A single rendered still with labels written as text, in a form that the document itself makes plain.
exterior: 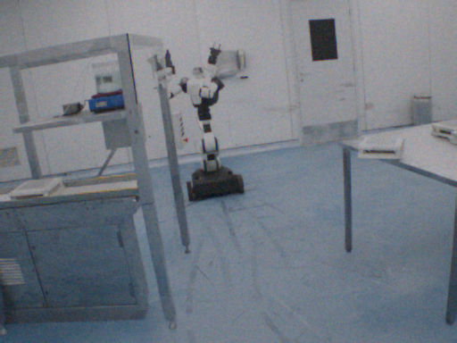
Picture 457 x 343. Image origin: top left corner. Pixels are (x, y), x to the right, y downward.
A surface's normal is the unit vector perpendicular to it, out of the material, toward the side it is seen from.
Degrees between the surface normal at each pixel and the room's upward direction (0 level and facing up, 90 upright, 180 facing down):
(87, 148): 90
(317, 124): 90
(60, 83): 90
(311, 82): 90
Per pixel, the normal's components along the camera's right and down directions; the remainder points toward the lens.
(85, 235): -0.01, 0.28
